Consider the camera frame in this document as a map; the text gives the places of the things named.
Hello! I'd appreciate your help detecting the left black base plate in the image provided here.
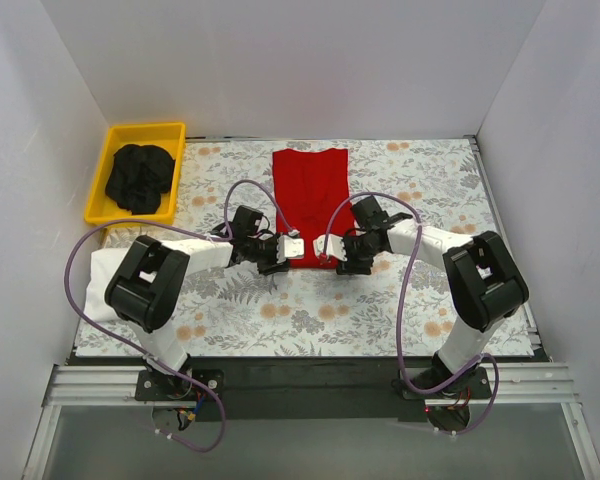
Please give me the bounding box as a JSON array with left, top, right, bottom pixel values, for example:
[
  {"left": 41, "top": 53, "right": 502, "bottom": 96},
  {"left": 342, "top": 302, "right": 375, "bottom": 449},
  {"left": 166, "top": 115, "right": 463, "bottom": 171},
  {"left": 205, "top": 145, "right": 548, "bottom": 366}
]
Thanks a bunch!
[{"left": 134, "top": 369, "right": 225, "bottom": 401}]

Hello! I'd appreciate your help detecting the yellow plastic bin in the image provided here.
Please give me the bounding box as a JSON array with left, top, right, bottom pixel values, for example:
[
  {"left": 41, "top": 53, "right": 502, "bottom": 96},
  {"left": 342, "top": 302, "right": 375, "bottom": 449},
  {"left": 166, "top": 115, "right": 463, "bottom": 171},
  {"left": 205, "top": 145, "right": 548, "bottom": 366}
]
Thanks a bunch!
[{"left": 84, "top": 122, "right": 186, "bottom": 225}]

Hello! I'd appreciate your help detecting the floral patterned table mat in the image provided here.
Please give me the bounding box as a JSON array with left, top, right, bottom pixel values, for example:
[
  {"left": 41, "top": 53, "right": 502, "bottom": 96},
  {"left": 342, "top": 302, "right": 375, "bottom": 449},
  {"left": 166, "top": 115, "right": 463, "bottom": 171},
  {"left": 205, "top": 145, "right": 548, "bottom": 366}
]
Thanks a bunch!
[{"left": 73, "top": 137, "right": 536, "bottom": 358}]

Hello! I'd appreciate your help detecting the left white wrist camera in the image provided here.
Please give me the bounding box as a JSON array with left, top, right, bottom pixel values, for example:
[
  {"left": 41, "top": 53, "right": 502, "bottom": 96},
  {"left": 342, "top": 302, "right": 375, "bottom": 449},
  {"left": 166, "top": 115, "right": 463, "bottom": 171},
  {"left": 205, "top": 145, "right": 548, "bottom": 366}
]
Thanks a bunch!
[{"left": 276, "top": 234, "right": 305, "bottom": 263}]

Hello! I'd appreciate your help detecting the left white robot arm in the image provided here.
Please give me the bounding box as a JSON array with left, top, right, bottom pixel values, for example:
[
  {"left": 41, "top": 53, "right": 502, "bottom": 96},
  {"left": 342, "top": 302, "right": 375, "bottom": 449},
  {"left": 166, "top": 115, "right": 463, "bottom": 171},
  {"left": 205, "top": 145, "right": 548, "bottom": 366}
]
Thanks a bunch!
[{"left": 104, "top": 206, "right": 304, "bottom": 400}]

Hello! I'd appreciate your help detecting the red t shirt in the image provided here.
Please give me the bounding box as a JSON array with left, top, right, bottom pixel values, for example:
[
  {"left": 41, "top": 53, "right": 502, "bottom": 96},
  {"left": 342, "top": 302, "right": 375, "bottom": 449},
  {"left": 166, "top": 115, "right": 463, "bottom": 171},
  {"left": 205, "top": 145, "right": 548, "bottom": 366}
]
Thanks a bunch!
[{"left": 272, "top": 148, "right": 350, "bottom": 269}]

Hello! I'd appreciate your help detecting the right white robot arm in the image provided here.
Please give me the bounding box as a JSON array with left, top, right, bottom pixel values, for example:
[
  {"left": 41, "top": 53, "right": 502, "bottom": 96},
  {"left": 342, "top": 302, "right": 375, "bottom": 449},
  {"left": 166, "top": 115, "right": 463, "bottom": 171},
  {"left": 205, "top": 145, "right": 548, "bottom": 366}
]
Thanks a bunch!
[{"left": 313, "top": 193, "right": 529, "bottom": 398}]

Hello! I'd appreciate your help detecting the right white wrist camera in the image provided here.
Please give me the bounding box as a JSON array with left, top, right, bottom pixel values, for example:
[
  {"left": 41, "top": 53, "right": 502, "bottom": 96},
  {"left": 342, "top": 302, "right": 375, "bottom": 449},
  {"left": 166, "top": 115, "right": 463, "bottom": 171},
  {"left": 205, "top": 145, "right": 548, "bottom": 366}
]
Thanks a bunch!
[{"left": 313, "top": 234, "right": 347, "bottom": 263}]

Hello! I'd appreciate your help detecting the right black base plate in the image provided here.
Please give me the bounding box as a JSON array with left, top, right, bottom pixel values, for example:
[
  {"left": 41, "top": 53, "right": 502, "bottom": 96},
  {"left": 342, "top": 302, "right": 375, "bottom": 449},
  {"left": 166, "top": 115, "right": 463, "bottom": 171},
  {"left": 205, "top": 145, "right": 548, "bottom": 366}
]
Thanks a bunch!
[{"left": 394, "top": 367, "right": 494, "bottom": 401}]

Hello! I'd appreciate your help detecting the aluminium frame rail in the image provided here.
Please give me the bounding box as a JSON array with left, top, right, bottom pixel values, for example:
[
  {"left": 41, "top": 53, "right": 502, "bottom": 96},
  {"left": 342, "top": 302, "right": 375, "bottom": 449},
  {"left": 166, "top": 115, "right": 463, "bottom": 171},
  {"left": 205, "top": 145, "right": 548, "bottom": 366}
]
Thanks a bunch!
[{"left": 44, "top": 358, "right": 578, "bottom": 406}]

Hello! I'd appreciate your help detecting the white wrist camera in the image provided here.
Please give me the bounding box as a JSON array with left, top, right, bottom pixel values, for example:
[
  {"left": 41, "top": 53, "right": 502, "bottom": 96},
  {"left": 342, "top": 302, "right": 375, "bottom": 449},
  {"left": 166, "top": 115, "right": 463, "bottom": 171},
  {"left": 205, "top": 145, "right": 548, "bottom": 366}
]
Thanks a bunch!
[
  {"left": 313, "top": 234, "right": 347, "bottom": 263},
  {"left": 276, "top": 234, "right": 305, "bottom": 263}
]

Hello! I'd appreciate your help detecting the white folded t shirt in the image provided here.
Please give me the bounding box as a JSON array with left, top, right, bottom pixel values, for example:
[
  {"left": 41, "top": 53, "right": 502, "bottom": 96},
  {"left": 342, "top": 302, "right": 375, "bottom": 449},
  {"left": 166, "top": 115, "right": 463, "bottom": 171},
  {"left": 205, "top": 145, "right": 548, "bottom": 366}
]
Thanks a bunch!
[{"left": 84, "top": 248, "right": 129, "bottom": 323}]

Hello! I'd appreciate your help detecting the black crumpled t shirt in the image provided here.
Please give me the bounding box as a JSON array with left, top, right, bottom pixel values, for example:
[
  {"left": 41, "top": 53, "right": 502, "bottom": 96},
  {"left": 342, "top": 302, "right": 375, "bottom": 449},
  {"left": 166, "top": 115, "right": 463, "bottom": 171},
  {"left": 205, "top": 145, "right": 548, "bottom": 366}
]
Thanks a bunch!
[{"left": 105, "top": 144, "right": 175, "bottom": 215}]

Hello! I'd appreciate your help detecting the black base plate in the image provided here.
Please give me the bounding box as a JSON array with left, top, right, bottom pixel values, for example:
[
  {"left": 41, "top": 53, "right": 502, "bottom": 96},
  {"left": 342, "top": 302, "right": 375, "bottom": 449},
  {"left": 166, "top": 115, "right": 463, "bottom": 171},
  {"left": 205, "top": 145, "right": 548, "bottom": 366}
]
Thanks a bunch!
[
  {"left": 134, "top": 369, "right": 225, "bottom": 401},
  {"left": 394, "top": 367, "right": 494, "bottom": 401}
]

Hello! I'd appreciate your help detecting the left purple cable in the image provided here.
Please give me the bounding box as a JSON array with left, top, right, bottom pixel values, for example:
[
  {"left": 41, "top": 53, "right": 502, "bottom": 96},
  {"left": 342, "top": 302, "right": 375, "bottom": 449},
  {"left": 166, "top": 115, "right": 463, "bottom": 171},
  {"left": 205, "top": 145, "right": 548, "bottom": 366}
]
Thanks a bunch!
[{"left": 64, "top": 179, "right": 301, "bottom": 453}]

